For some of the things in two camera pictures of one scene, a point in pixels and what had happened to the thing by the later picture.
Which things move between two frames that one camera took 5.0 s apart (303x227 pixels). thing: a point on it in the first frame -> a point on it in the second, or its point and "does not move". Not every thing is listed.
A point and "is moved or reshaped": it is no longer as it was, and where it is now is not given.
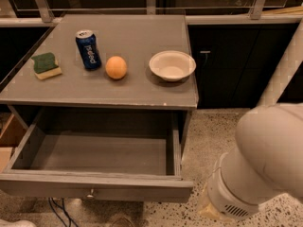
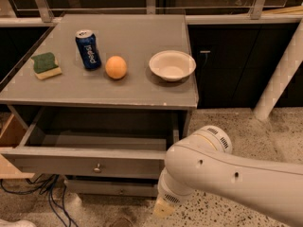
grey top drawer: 115,154 is moved or reshaped
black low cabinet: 234,62 does not move
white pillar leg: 285,71 does not move
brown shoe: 121,221 does not move
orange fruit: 115,67 does not move
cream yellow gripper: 227,194 -> 171,195
